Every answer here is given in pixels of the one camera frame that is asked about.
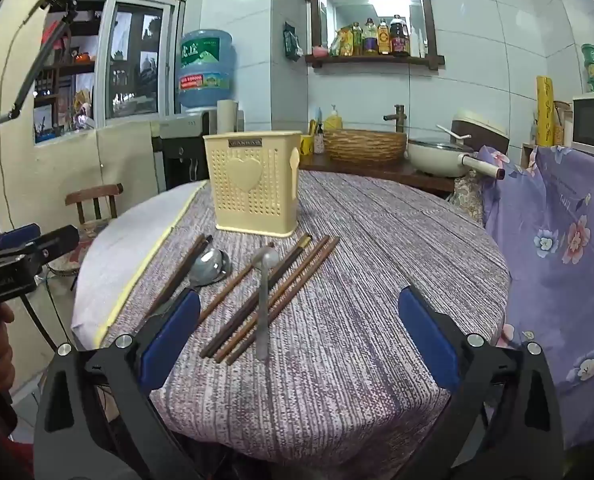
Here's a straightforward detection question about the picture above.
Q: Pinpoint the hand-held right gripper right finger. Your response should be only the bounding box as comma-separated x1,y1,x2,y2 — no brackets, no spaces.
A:
397,285,563,480

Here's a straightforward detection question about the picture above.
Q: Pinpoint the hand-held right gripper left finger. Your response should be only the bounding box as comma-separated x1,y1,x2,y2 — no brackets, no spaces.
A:
34,287,203,480

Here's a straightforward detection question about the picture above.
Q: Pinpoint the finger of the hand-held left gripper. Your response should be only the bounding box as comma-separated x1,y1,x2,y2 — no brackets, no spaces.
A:
24,225,80,267
0,224,42,257

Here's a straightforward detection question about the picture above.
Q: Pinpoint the thin brown chopstick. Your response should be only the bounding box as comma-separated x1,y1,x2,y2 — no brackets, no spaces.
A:
196,242,276,323

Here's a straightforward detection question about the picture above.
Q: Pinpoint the large wooden-handled steel spoon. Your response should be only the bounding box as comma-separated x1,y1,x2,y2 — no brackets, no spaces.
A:
144,247,233,321

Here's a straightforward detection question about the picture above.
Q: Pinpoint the small grey spoon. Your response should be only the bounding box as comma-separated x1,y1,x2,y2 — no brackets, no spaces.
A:
251,242,281,361

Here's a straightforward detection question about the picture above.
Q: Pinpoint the black gold-banded chopstick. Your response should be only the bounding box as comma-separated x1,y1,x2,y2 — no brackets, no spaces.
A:
199,233,313,359

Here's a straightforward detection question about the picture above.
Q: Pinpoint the reddish brown chopstick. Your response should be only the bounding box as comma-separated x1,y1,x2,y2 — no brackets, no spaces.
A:
212,235,331,364
224,237,341,367

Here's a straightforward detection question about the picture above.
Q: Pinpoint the cream plastic utensil holder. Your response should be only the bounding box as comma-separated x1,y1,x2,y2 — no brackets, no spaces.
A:
203,130,304,238

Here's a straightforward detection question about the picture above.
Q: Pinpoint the wooden chair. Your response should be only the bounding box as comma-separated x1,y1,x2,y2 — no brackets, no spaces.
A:
57,183,125,276

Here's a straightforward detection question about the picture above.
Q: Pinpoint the white yellow-edged table cover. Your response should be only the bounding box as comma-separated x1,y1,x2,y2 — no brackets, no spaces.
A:
71,180,208,351

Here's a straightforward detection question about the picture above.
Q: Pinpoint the purple woven tablecloth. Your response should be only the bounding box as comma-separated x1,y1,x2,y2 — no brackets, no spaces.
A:
99,170,510,466

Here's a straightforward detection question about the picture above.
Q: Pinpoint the brown patterned cloth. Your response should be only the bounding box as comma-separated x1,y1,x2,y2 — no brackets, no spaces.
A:
447,170,488,226

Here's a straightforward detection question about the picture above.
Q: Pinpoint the water dispenser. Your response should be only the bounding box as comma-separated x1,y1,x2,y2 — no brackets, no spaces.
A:
152,110,218,193

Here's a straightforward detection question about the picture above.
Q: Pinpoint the purple floral cloth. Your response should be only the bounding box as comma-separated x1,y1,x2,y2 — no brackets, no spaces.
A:
477,145,594,451

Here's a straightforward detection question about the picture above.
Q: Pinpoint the cream frying pan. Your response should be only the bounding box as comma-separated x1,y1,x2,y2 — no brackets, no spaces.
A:
407,137,505,179

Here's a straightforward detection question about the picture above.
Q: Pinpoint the dark wooden counter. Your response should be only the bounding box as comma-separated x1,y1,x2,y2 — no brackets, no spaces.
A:
299,152,458,196

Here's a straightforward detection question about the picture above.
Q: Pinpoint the wicker wash basin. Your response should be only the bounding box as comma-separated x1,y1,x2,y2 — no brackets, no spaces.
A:
322,128,408,165

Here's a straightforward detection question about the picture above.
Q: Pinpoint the sliding window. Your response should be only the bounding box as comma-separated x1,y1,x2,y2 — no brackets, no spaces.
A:
34,0,185,146

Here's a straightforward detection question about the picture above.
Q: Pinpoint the white rice ladle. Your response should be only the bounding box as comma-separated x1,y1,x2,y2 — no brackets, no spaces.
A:
436,124,472,140

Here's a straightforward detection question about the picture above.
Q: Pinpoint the brown and cream rice cooker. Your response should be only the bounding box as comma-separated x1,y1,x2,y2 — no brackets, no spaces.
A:
450,110,510,156

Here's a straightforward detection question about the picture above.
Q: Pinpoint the paper towel roll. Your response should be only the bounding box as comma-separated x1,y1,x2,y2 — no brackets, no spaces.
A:
217,99,240,133

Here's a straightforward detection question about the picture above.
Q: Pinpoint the bronze faucet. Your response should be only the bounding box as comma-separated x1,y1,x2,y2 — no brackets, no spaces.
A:
383,104,408,133

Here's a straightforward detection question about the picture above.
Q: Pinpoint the yellow cup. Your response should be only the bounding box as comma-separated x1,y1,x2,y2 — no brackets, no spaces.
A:
299,120,315,157

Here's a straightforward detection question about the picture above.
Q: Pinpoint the blue water jug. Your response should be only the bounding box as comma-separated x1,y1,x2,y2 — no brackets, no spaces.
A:
177,29,237,111

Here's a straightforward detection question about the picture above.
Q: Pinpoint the dark soy sauce bottle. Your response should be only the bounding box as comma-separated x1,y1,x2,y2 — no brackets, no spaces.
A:
390,14,411,57

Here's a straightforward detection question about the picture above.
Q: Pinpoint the yellow packet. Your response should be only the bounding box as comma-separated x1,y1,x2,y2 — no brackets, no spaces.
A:
329,29,353,57

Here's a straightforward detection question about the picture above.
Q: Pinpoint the hanging dark green bag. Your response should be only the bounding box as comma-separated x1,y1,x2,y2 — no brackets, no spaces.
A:
283,21,304,63

